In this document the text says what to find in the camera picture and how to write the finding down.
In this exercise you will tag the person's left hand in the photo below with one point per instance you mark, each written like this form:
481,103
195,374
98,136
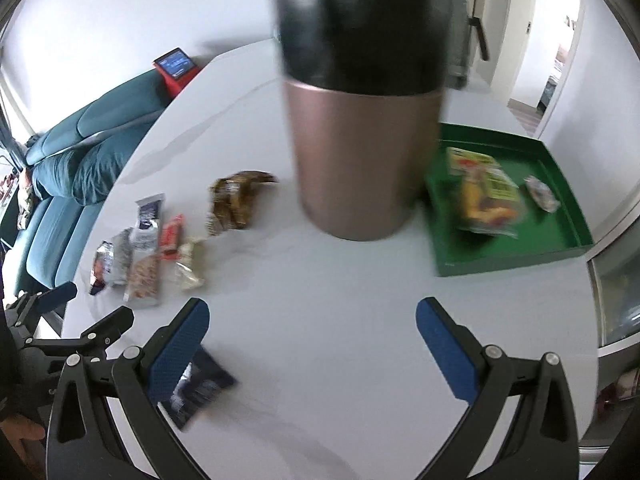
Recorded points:
17,432

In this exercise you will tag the silver and blue snack packet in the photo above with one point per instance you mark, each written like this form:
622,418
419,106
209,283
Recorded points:
109,262

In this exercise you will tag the white and blue snack packet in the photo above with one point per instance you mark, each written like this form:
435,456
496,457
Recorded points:
147,222

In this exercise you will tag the red device with screen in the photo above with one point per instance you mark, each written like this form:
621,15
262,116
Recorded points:
175,67

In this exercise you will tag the glass cabinet door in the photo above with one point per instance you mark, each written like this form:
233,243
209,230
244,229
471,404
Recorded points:
617,290

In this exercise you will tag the small silver candy wrapper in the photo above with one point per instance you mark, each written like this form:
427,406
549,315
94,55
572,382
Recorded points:
542,193

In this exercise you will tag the green tray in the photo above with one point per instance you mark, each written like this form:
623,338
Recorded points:
550,230

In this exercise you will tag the clear packet of reddish snack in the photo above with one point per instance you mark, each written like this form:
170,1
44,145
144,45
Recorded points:
145,281

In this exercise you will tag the white door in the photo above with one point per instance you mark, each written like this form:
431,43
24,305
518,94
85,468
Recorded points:
502,20

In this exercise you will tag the dark blue snack packet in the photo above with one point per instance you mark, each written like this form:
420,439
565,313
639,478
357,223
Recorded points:
205,387

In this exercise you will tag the beige snack packet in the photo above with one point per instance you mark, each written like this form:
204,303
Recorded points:
191,266

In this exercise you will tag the teal sofa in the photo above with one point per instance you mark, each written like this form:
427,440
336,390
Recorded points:
75,170

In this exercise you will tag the yellow dried fruit packet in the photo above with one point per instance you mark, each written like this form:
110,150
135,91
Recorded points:
487,195

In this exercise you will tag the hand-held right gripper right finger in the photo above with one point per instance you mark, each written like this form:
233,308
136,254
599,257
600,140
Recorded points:
445,350

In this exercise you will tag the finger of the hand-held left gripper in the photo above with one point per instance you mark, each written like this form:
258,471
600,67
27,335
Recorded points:
52,296
107,327

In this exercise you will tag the rose gold bin black liner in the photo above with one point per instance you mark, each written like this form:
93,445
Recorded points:
362,135

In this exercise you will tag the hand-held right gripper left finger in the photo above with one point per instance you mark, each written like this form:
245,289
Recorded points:
182,345

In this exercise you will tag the brown snack packet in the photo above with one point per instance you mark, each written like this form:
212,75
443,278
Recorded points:
240,202

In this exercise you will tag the small red snack packet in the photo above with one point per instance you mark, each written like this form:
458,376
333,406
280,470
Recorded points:
172,237

